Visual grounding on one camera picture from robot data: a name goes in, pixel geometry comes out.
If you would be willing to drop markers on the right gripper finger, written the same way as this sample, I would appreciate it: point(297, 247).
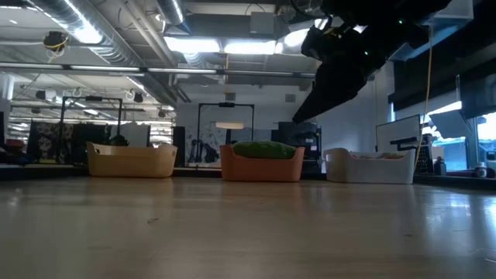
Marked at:
point(329, 97)

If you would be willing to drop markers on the white jar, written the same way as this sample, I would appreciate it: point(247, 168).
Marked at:
point(481, 169)

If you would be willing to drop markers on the grey tilted panel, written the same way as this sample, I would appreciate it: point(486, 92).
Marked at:
point(449, 124)

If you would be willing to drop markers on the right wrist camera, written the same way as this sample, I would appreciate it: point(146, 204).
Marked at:
point(317, 40)

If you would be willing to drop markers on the patterned dark panel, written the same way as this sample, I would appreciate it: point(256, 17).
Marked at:
point(48, 141)

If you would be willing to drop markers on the black metal table frame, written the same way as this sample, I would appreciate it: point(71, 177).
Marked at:
point(38, 172)

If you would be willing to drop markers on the black perforated stand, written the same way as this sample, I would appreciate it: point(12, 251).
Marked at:
point(424, 159)

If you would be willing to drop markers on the black stand frame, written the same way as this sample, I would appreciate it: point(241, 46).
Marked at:
point(226, 104)
point(112, 99)

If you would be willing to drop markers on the black ceiling device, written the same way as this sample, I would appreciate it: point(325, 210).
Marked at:
point(55, 40)

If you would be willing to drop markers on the white partition panel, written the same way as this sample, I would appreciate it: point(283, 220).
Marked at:
point(133, 135)

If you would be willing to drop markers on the silver ventilation duct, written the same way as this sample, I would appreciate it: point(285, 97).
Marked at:
point(172, 11)
point(97, 35)

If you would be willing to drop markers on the white plastic basket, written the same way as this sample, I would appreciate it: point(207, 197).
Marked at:
point(368, 172)

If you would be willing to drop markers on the grey horizontal pipe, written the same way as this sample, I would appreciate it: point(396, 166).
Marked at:
point(193, 71)

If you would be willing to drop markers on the grey ceiling box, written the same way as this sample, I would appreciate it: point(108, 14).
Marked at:
point(262, 23)

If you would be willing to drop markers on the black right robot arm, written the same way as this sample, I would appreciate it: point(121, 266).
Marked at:
point(387, 11)

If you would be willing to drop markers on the orange plastic basket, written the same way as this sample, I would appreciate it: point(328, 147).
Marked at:
point(263, 170)

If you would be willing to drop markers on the dark bottle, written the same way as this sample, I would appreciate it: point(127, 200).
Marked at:
point(439, 166)

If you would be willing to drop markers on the ceiling light panel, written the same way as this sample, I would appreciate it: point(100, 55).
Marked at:
point(191, 44)
point(250, 46)

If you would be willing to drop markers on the background black robot arm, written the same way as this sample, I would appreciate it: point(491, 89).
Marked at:
point(203, 151)

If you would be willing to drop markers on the black equipment cabinet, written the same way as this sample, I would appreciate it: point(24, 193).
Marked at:
point(298, 135)

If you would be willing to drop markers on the whiteboard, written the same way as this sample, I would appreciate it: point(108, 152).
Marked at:
point(399, 131)

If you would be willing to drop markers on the white light bar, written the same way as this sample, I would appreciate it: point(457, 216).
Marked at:
point(229, 125)

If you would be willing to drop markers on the green cucumber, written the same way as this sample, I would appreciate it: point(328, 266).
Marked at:
point(263, 150)

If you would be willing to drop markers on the yellow plastic basket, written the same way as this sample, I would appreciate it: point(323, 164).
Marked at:
point(131, 162)

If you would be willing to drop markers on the black tall speaker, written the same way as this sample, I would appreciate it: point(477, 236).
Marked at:
point(178, 147)

